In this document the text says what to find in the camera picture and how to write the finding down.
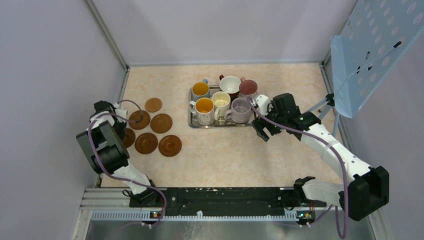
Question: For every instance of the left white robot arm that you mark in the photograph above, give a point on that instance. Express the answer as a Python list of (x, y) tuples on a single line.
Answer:
[(105, 142)]

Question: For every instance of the red white-inside mug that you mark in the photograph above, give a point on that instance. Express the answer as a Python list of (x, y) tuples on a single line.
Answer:
[(230, 85)]

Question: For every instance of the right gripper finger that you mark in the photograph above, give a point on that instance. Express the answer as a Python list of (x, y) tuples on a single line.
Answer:
[(259, 125), (273, 129)]

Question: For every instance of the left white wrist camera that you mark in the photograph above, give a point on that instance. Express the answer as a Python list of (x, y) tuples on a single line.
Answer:
[(120, 111)]

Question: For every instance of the cream white mug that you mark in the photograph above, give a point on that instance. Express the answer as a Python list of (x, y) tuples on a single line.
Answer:
[(222, 102)]

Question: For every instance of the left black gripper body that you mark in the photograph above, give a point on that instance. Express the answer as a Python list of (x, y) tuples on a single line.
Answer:
[(120, 126)]

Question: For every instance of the blue butterfly mug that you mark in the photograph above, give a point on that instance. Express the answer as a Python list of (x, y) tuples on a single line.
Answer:
[(200, 90)]

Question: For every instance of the silver metal tray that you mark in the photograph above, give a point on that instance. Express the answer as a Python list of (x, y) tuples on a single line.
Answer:
[(192, 120)]

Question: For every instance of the pink ghost mug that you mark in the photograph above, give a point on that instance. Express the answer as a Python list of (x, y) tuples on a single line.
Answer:
[(248, 88)]

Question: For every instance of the lilac ribbed mug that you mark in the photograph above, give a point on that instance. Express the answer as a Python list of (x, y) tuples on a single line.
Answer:
[(240, 111)]

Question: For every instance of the white floral family mug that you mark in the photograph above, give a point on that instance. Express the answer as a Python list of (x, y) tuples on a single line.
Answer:
[(204, 110)]

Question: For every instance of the light brown coaster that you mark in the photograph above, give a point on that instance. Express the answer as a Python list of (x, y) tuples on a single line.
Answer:
[(153, 105)]

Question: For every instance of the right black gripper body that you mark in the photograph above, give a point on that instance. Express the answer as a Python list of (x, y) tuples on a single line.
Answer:
[(272, 113)]

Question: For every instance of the blue perforated stand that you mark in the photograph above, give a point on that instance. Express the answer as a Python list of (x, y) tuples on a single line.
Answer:
[(366, 47)]

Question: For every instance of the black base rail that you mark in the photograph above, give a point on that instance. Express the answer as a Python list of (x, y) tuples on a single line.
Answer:
[(220, 201)]

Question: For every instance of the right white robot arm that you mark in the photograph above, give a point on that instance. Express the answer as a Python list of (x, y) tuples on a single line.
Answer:
[(364, 189)]

